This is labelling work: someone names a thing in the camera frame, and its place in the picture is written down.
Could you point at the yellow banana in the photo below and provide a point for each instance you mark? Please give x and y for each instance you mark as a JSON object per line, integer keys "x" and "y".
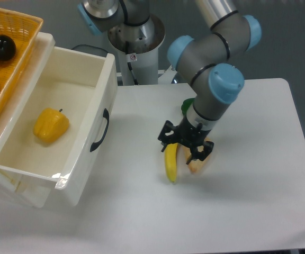
{"x": 170, "y": 161}

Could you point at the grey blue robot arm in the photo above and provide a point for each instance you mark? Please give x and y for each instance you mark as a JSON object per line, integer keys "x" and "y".
{"x": 203, "y": 64}

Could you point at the white drawer cabinet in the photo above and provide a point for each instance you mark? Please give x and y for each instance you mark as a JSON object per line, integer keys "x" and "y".
{"x": 16, "y": 186}

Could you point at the green bell pepper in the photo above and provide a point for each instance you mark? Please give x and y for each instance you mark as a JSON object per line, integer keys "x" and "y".
{"x": 186, "y": 105}

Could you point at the bread slice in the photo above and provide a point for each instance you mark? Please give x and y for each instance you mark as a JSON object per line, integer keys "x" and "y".
{"x": 195, "y": 166}

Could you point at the black round fruit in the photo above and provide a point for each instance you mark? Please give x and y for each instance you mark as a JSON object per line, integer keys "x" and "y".
{"x": 7, "y": 48}

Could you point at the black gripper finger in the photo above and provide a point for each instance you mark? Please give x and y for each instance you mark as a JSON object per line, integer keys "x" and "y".
{"x": 169, "y": 134}
{"x": 200, "y": 152}

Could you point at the yellow bell pepper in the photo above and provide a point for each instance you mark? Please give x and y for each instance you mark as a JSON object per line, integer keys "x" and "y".
{"x": 50, "y": 125}

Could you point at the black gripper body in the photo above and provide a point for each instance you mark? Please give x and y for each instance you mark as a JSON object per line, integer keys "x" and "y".
{"x": 191, "y": 135}

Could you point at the orange woven basket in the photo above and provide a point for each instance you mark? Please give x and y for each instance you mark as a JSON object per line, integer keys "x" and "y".
{"x": 18, "y": 32}

